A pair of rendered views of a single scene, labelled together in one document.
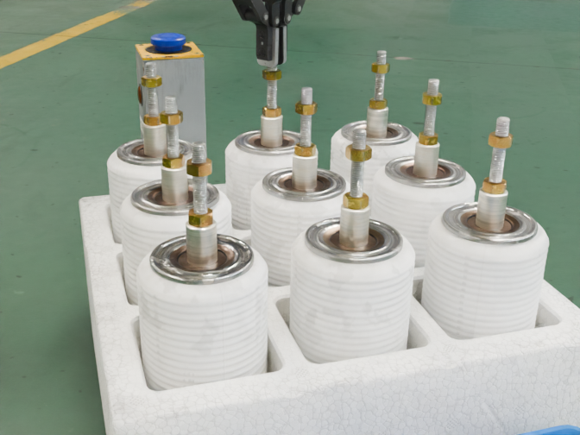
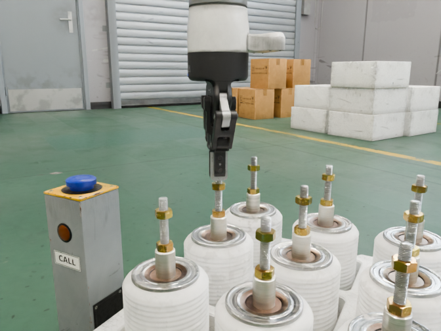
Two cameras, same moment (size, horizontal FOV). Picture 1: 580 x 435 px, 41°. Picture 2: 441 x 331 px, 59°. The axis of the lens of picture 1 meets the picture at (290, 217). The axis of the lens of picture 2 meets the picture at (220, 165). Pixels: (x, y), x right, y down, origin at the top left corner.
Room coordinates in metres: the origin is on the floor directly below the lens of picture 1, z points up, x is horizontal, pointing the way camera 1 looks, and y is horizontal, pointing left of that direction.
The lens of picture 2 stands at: (0.40, 0.37, 0.47)
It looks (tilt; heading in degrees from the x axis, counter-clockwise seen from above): 13 degrees down; 316
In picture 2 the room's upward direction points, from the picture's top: straight up
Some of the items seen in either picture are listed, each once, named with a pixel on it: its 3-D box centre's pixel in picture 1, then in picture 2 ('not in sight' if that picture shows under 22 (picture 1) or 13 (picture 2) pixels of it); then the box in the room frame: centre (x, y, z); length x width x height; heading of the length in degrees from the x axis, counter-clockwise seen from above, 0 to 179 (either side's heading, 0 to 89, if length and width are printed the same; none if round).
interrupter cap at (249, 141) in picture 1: (271, 142); (218, 236); (0.76, 0.02, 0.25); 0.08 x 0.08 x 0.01
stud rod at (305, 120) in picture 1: (305, 129); (302, 216); (0.65, -0.01, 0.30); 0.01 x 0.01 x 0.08
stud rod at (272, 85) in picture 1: (272, 94); (218, 200); (0.76, 0.02, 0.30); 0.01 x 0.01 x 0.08
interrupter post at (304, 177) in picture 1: (304, 171); (301, 245); (0.65, -0.01, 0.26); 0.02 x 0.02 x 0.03
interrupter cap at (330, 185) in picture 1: (304, 185); (300, 255); (0.65, -0.01, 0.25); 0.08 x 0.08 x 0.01
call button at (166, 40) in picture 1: (168, 44); (81, 184); (0.91, 0.14, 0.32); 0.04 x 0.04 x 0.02
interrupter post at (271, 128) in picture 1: (271, 130); (218, 226); (0.76, 0.02, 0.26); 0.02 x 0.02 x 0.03
